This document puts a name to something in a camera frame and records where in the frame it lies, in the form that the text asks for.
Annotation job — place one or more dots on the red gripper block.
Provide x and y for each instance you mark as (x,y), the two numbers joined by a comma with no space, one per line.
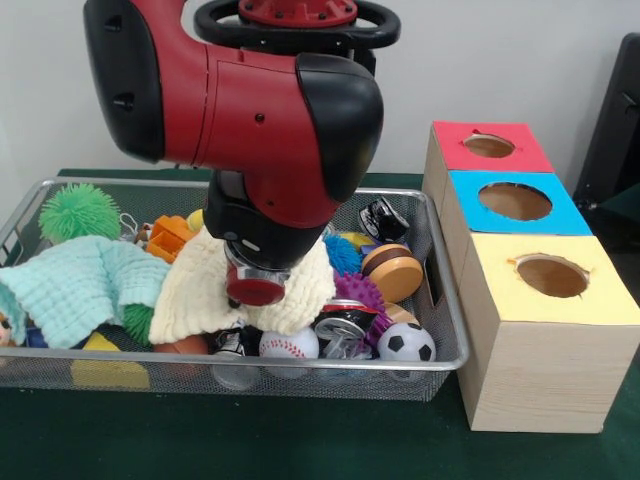
(256,289)

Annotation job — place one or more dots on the cream yellow waffle cloth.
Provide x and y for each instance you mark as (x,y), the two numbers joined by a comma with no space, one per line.
(195,295)

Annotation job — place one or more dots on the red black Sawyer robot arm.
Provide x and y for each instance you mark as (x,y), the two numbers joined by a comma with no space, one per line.
(250,110)

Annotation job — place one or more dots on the shallow clear mesh bin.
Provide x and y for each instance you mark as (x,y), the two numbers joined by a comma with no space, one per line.
(60,375)

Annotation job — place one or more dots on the wooden box with three holes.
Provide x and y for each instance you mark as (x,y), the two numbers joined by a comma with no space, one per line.
(540,370)

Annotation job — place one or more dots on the small baseball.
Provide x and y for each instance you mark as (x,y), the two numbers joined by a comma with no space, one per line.
(289,345)

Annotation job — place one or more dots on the blue spiky ball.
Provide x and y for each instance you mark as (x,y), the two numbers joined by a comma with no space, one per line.
(345,257)

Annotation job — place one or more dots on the orange plastic toy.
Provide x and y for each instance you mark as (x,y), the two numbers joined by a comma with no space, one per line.
(170,238)

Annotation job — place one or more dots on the purple spiky ball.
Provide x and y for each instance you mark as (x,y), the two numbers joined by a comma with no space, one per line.
(362,292)

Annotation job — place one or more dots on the brown wooden yo-yo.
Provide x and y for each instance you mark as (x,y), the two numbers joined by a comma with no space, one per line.
(395,275)

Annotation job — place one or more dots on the black white striped toy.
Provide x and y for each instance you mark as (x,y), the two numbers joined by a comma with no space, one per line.
(388,220)

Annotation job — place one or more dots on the dark green table cloth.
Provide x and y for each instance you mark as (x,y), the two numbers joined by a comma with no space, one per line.
(300,440)

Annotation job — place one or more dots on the small soccer ball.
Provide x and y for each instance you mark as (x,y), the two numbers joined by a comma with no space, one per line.
(407,343)

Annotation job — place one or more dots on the mint green waffle cloth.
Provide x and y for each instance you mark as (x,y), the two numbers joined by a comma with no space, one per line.
(70,290)

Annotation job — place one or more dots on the green spiky rubber ball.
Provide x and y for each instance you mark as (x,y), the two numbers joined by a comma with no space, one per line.
(80,210)

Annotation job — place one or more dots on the black upright panel stand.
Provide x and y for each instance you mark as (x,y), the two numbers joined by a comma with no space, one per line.
(615,130)

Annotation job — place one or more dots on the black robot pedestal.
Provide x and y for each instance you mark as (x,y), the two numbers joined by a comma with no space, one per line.
(300,10)

